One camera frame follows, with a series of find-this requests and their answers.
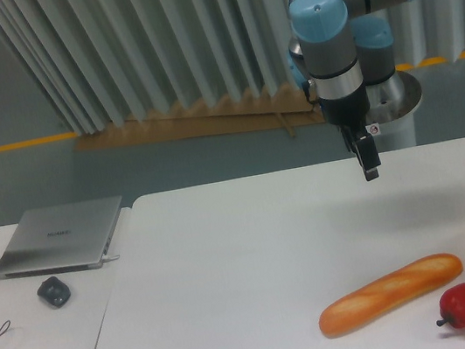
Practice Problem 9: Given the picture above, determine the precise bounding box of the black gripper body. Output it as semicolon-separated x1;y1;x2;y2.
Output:
319;88;370;127

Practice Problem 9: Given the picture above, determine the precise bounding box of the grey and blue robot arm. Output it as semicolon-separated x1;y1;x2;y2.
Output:
288;0;422;180

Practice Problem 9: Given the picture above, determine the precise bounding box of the red bell pepper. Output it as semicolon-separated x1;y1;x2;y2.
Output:
435;283;465;329

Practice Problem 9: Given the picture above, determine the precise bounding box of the brown cardboard sheet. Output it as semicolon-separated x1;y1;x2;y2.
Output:
75;84;326;151

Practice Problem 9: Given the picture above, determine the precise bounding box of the baguette bread loaf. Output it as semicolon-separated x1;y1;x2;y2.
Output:
318;253;463;338

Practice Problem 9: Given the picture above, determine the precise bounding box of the white usb plug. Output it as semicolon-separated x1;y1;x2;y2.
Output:
101;255;120;263

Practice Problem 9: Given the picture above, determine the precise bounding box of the silver closed laptop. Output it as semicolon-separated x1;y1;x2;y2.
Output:
0;196;122;279

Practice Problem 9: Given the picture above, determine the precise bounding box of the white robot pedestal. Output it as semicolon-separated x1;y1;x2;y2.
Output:
365;71;423;153

